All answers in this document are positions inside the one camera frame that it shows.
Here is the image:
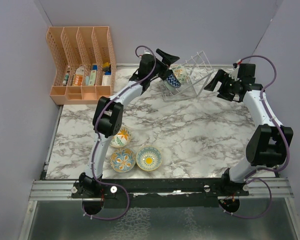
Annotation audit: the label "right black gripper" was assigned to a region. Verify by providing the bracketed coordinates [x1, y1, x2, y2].
[204, 69, 241, 102]

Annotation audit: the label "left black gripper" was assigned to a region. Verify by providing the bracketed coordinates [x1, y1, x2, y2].
[147, 49, 178, 80]

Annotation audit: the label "white bowl orange leaves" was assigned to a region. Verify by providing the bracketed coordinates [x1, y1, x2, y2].
[171, 65, 189, 85]

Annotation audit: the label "teal green bowl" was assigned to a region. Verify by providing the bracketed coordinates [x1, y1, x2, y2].
[163, 80, 177, 94]

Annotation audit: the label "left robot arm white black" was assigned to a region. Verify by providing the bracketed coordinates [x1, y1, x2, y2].
[78, 46, 180, 198]

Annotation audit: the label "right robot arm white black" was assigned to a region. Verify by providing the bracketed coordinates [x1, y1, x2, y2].
[204, 63, 294, 196]

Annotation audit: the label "yellow black toy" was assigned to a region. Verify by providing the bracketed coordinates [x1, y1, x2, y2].
[102, 62, 111, 73]

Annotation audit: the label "white card box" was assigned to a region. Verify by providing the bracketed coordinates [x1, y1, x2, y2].
[102, 71, 112, 86]

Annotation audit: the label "mint green box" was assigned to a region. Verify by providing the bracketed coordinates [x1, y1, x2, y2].
[85, 70, 98, 86]

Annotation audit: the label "peach plastic file organizer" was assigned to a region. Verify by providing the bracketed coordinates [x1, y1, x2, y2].
[46, 26, 117, 105]

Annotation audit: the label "white bowl orange flower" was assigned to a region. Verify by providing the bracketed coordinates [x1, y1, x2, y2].
[110, 125, 132, 148]

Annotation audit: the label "orange white box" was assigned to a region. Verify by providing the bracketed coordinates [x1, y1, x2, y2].
[72, 65, 85, 86]

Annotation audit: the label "blue yellow sun bowl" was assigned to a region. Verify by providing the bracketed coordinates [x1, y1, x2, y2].
[136, 145, 163, 172]

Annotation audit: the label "small dark bottle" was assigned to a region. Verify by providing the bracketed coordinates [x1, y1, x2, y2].
[62, 70, 70, 86]

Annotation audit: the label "blue orange floral bowl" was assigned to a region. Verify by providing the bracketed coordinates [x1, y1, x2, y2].
[110, 148, 136, 173]

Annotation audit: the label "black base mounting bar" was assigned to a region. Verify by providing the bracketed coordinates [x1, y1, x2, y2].
[71, 176, 249, 209]

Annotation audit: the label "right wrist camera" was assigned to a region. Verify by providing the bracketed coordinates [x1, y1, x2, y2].
[229, 59, 242, 81]

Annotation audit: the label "white wire dish rack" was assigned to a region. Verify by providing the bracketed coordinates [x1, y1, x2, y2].
[159, 50, 213, 102]

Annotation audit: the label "aluminium frame rail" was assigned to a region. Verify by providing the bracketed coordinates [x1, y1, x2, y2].
[28, 177, 294, 201]

